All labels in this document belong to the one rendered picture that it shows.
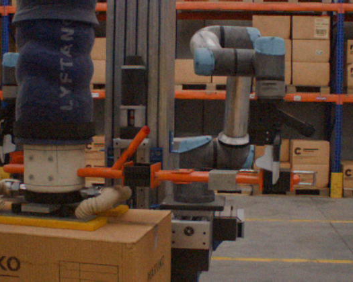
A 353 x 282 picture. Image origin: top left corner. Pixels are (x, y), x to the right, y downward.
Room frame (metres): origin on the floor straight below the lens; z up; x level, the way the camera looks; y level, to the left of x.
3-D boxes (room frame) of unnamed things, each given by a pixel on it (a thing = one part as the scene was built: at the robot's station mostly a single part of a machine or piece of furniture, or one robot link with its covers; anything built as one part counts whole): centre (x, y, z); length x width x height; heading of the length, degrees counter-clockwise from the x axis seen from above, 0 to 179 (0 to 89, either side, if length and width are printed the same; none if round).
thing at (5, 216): (1.39, 0.36, 1.10); 0.34 x 0.10 x 0.05; 78
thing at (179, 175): (1.56, 0.12, 1.20); 0.93 x 0.30 x 0.04; 78
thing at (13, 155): (1.80, 0.58, 1.20); 0.09 x 0.08 x 0.05; 168
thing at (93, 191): (1.48, 0.34, 1.13); 0.34 x 0.25 x 0.06; 78
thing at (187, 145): (2.00, -0.07, 1.20); 0.13 x 0.12 x 0.14; 93
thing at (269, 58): (1.38, -0.23, 1.50); 0.09 x 0.08 x 0.11; 3
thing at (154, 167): (1.43, 0.09, 1.20); 0.10 x 0.08 x 0.06; 168
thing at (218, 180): (1.39, -0.12, 1.20); 0.07 x 0.07 x 0.04; 78
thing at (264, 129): (1.37, -0.22, 1.34); 0.09 x 0.08 x 0.12; 78
